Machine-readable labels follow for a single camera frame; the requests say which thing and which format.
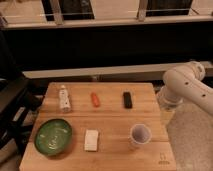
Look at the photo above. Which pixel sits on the white rectangular block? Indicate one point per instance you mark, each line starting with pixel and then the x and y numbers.
pixel 91 140

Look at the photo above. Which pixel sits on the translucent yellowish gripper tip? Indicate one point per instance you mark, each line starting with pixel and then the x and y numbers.
pixel 166 116

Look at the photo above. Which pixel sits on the black chair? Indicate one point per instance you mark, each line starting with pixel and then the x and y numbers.
pixel 15 102

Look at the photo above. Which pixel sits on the white plastic bottle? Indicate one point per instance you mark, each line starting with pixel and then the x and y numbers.
pixel 64 102

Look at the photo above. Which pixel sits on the black rectangular block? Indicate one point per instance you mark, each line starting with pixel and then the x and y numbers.
pixel 127 100

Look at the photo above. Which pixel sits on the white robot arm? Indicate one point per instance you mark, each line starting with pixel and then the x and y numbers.
pixel 184 82

